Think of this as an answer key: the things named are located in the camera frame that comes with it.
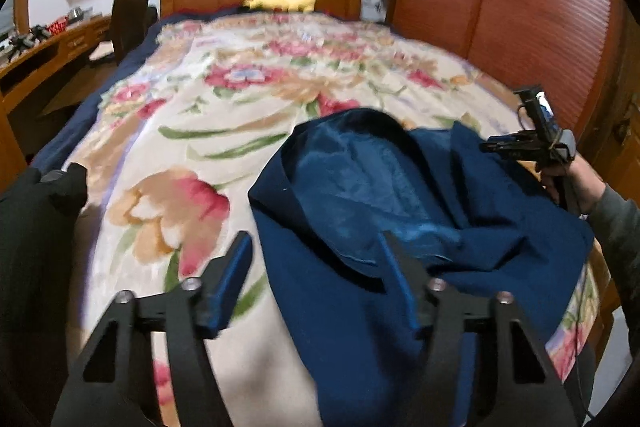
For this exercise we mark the red basket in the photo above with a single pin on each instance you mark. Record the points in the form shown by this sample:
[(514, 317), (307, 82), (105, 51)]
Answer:
[(57, 27)]

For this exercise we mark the black equipment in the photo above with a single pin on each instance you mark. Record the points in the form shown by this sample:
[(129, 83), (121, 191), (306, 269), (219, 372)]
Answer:
[(27, 38)]

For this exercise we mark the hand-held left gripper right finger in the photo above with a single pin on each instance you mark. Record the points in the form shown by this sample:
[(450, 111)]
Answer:
[(402, 282)]

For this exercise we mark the blue suit jacket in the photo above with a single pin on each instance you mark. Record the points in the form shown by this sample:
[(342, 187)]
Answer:
[(400, 207)]

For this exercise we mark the dark chair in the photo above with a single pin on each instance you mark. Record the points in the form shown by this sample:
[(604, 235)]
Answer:
[(127, 22)]

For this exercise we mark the person's right hand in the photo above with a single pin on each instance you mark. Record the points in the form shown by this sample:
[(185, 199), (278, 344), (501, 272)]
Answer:
[(587, 187)]

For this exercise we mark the metal pot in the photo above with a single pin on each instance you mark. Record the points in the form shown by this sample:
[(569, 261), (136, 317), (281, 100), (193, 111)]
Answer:
[(75, 13)]

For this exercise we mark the dark cloth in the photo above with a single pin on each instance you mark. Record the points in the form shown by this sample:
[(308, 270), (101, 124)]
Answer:
[(35, 267)]

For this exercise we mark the floral blanket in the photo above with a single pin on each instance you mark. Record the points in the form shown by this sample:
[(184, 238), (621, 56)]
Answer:
[(200, 117)]

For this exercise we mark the wooden desk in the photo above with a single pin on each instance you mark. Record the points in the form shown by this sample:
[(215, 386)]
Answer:
[(35, 67)]

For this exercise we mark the wooden slatted wardrobe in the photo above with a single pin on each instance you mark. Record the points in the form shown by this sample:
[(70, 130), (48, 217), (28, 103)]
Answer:
[(500, 7)]

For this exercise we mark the wooden door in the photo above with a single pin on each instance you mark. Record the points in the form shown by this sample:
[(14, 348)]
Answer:
[(620, 117)]

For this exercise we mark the person's right forearm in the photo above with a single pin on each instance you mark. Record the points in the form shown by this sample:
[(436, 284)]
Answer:
[(617, 237)]

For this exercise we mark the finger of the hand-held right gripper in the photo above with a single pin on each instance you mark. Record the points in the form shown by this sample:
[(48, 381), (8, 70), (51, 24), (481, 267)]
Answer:
[(500, 149), (505, 138)]

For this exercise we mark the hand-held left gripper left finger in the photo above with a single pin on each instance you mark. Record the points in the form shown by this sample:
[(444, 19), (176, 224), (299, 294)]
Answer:
[(230, 279)]

